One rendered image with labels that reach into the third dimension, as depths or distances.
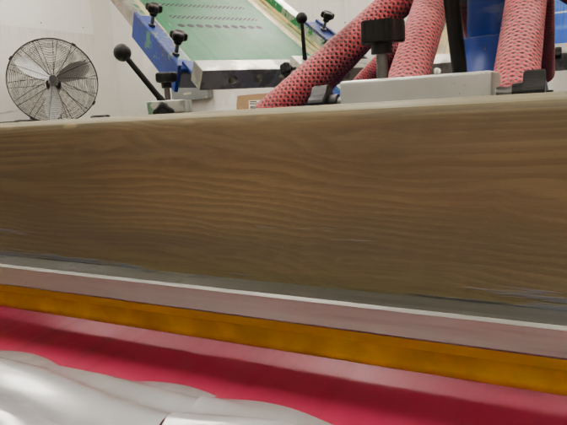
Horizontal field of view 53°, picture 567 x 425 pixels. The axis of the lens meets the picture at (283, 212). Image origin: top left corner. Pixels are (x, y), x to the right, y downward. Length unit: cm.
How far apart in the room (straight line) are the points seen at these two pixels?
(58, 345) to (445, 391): 18
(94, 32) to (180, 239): 549
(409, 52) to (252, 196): 54
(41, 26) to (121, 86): 96
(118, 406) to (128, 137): 10
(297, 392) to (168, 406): 5
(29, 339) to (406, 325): 19
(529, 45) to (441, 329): 55
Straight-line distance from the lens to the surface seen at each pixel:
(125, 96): 579
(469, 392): 22
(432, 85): 48
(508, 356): 21
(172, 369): 25
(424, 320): 19
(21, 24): 517
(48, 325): 32
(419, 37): 75
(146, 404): 22
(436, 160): 19
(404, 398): 22
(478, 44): 100
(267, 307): 20
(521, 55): 69
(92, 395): 22
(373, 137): 19
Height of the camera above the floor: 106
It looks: 11 degrees down
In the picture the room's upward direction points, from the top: 3 degrees counter-clockwise
